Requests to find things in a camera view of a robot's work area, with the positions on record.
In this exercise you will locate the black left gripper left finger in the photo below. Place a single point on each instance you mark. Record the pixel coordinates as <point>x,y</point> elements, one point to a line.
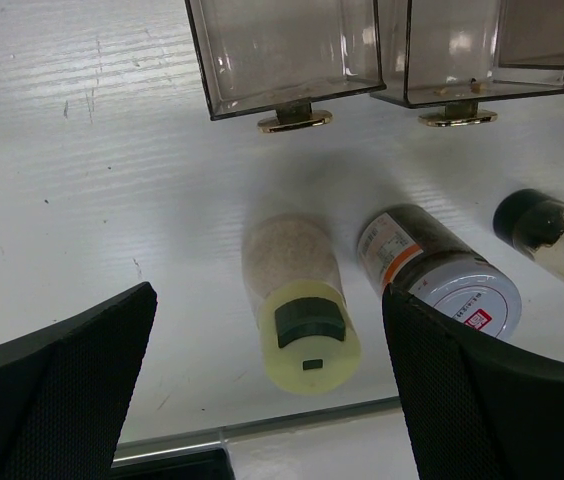
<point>65,389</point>

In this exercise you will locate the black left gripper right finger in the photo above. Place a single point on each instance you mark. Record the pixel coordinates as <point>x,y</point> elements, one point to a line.
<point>475,407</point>

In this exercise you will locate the yellow-lid spice jar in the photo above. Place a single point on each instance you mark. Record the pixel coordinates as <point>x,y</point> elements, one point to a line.
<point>308,342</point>

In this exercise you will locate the white-lid red-label spice jar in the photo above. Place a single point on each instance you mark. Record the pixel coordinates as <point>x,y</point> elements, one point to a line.
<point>407,247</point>

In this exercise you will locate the black-cap gold-band pepper bottle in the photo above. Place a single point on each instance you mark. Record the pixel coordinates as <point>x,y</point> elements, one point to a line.
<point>532,223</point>

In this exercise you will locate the clear bin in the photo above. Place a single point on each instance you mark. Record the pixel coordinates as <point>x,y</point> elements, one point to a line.
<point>284,56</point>
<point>446,58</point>

